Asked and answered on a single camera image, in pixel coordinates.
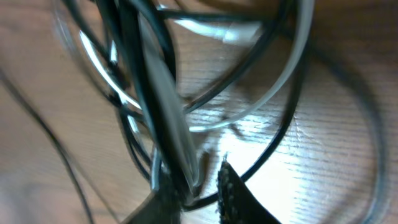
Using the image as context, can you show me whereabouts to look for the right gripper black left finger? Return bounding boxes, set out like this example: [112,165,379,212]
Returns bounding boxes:
[121,174,187,224]

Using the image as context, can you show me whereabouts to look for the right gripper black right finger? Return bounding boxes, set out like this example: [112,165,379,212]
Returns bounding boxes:
[217,160,280,224]

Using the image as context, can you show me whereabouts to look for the white USB cable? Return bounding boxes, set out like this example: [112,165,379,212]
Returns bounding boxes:
[52,0,315,190]

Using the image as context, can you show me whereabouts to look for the black USB cable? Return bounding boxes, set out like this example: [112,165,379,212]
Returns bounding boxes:
[0,0,389,224]

